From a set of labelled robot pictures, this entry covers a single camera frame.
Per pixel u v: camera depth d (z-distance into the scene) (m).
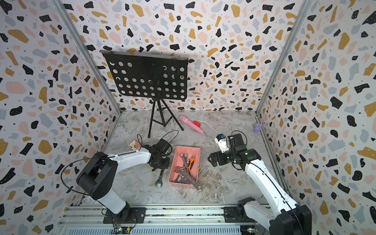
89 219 0.74
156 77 0.75
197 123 1.13
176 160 0.95
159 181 0.86
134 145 0.98
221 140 0.71
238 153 0.59
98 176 0.46
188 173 0.87
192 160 0.92
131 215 0.73
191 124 1.12
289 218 0.38
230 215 0.73
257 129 1.06
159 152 0.71
